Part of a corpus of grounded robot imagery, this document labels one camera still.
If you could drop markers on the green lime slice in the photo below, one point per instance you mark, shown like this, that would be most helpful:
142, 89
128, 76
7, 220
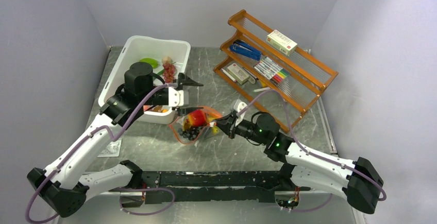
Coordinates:
153, 62

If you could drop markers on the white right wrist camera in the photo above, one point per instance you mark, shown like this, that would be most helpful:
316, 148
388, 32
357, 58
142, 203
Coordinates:
238, 106

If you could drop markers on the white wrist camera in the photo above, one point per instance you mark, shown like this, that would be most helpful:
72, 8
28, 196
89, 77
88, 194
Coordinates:
178, 98
238, 106

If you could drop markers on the yellow banana bunch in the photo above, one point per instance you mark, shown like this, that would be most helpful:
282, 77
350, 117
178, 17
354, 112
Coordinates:
206, 132

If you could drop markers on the clear zip bag orange zipper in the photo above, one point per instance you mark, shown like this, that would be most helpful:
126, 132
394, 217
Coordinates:
177, 123

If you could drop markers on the garlic bulb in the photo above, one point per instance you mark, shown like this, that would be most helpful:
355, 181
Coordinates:
167, 59

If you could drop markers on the red apple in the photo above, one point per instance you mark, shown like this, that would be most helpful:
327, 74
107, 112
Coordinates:
197, 119

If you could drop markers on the white label card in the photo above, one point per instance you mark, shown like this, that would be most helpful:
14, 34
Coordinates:
113, 149

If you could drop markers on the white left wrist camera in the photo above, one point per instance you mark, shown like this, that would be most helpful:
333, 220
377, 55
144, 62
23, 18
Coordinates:
178, 98

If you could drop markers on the red grape bunch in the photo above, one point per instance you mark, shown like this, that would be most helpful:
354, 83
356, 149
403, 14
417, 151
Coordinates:
169, 72

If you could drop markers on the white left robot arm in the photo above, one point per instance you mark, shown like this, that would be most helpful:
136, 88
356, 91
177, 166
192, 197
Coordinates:
63, 184

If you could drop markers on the orange wooden shelf rack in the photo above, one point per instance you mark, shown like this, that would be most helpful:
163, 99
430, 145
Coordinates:
299, 77

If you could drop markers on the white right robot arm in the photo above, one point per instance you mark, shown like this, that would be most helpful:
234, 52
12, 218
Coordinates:
356, 181

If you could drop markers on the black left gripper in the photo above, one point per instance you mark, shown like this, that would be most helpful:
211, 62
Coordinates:
184, 80

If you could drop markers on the white green box lower shelf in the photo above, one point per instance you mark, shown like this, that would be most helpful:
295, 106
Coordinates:
237, 73

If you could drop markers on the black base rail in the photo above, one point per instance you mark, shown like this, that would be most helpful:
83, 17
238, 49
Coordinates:
185, 186

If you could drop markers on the coloured marker pen set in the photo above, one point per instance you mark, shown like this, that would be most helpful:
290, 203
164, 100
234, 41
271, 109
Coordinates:
271, 70

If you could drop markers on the white pen on shelf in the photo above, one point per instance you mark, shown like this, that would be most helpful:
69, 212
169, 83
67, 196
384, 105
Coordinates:
261, 89

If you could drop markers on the black grape bunch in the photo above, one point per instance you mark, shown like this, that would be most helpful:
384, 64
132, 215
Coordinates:
190, 133

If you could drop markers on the white plastic bin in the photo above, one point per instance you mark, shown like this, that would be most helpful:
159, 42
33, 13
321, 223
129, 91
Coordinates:
139, 47

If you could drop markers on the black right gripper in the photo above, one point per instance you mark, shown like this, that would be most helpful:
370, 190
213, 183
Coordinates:
227, 124

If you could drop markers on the blue stapler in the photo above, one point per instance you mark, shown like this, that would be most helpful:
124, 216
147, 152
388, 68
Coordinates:
244, 49

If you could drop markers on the white red box top shelf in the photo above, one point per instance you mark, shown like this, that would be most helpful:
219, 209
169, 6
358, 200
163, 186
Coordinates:
281, 42

